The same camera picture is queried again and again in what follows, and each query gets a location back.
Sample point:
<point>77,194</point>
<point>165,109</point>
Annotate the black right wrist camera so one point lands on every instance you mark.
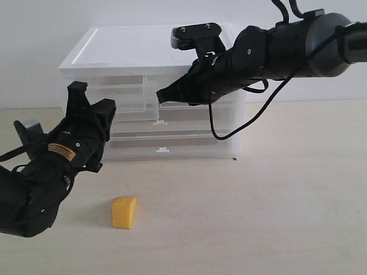
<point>203,38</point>

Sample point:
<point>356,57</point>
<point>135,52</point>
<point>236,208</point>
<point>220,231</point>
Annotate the yellow cheese wedge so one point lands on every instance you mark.
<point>122,211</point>

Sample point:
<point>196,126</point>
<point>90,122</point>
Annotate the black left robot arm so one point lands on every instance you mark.
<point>31,193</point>

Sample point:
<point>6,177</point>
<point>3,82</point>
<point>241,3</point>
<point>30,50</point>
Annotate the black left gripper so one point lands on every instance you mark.
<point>80,137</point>

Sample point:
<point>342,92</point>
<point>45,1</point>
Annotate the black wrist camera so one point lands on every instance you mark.
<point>203,38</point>
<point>31,136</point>

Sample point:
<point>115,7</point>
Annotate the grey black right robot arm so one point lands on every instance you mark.
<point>319,45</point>

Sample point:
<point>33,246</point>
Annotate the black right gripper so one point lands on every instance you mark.
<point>205,82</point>

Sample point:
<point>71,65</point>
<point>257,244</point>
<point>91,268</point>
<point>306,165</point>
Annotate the white plastic drawer cabinet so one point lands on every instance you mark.
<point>143,50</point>

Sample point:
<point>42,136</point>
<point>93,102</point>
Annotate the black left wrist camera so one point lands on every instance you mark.
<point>31,136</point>

